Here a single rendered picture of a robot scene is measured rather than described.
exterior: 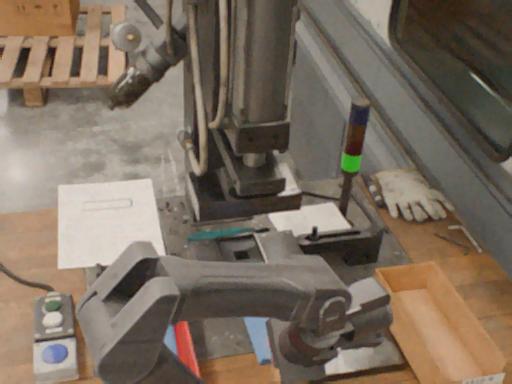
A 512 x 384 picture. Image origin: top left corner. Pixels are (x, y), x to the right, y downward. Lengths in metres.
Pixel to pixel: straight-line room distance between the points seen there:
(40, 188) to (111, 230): 1.82
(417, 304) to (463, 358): 0.14
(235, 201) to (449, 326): 0.46
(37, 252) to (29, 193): 1.82
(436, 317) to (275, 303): 0.60
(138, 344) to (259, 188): 0.48
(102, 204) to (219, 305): 0.84
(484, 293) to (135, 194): 0.77
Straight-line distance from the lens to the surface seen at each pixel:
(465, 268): 1.45
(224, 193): 1.13
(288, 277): 0.77
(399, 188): 1.61
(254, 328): 1.10
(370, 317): 0.88
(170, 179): 3.25
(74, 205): 1.54
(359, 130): 1.35
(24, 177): 3.35
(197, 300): 0.70
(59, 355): 1.15
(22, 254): 1.42
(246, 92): 1.04
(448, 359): 1.24
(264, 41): 1.01
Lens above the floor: 1.78
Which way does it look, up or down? 39 degrees down
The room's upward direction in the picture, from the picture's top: 3 degrees clockwise
